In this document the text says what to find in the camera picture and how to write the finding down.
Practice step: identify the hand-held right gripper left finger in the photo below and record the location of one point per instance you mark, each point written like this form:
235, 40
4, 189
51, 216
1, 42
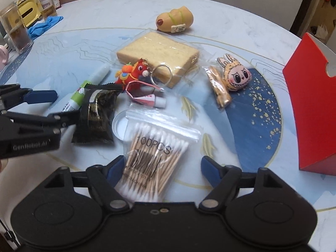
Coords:
115, 168

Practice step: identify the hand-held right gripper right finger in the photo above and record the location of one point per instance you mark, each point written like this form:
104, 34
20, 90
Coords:
210, 169

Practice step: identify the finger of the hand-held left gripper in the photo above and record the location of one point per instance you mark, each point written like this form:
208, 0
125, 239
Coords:
39, 97
63, 118

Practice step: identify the black snack packet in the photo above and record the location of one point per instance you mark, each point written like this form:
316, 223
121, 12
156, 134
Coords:
94, 118

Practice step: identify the cotton swab bag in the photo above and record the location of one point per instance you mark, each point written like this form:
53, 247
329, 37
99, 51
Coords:
152, 157

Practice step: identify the white round jar lid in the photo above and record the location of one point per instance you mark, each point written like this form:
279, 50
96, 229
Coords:
118, 126

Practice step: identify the green and white tube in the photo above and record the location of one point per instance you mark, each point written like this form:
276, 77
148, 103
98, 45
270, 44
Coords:
97, 74

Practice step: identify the gold snack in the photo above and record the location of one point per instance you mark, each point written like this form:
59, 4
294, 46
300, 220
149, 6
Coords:
219, 89

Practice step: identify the white cardboard box red rim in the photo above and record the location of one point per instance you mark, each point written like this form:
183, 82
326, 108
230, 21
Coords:
312, 110

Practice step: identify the pink mug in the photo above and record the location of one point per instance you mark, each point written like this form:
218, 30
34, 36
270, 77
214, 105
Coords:
3, 56

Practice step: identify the clear jar with brown contents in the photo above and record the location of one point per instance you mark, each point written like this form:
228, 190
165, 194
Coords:
18, 31

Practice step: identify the blue cloth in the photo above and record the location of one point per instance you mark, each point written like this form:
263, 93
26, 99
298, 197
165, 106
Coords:
43, 27

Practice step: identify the small pink tube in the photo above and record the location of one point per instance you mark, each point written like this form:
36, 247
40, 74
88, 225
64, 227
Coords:
152, 101

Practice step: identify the small brown packet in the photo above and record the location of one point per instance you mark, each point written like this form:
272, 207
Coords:
49, 11

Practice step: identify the pink hair clip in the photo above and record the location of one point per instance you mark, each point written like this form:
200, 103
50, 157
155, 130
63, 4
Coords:
143, 85

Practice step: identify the yellow tissue box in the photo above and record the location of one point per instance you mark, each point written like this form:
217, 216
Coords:
29, 10

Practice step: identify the beige rabbit-eared plush charm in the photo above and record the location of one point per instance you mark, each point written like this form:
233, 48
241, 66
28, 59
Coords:
237, 76

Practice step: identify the sponge cake in clear bag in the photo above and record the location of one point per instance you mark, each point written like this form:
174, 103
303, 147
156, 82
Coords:
157, 50

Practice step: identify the tan squishy bread toy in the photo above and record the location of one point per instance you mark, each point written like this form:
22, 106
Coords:
174, 18

